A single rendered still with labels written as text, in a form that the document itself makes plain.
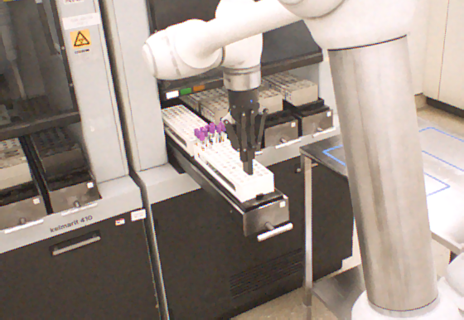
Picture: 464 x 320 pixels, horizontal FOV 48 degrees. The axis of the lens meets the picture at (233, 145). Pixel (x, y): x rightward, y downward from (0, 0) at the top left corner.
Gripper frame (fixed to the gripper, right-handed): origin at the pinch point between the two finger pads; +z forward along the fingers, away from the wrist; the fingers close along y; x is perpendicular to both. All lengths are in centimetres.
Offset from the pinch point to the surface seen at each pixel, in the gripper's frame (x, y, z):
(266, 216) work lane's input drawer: 8.5, 0.1, 12.6
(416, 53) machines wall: -151, -220, 49
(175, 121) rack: -43.7, 2.6, 3.6
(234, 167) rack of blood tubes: -5.0, 1.5, 3.7
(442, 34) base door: -138, -229, 35
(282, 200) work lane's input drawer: 8.5, -5.1, 9.5
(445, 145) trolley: 13, -59, 8
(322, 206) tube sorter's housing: -32, -48, 49
